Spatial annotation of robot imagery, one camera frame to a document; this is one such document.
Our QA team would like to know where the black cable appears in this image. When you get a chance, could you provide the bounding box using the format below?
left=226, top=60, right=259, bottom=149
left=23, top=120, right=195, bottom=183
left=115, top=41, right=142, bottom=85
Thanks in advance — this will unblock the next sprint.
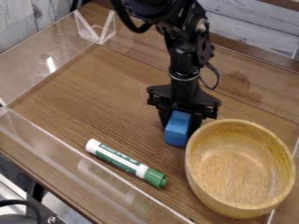
left=198, top=61, right=222, bottom=91

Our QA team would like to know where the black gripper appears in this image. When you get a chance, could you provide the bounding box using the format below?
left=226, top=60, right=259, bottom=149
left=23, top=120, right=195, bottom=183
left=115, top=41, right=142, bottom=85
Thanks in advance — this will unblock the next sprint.
left=147, top=85, right=221, bottom=137

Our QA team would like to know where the clear acrylic tray enclosure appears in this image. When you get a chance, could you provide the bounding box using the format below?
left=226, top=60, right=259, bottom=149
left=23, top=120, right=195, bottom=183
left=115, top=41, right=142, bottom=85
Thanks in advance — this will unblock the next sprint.
left=0, top=4, right=299, bottom=224

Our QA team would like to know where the green white marker pen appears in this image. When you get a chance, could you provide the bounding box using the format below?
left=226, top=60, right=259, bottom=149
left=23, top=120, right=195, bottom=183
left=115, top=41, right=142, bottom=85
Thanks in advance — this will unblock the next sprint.
left=86, top=138, right=168, bottom=188

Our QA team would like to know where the blue foam block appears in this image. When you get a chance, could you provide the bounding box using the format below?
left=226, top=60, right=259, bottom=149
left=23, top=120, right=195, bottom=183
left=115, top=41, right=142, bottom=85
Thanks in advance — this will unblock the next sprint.
left=164, top=110, right=191, bottom=147

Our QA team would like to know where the black metal table mount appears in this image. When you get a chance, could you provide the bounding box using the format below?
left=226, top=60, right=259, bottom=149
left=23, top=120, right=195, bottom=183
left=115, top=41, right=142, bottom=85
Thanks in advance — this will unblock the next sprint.
left=26, top=183, right=60, bottom=224

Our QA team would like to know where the brown wooden bowl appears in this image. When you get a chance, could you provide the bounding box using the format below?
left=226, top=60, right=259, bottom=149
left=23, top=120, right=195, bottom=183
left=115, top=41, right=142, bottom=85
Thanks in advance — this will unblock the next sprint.
left=185, top=119, right=295, bottom=219

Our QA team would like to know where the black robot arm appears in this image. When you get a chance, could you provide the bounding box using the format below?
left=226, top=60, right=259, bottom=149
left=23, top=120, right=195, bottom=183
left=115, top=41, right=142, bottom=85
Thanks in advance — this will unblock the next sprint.
left=110, top=0, right=221, bottom=134

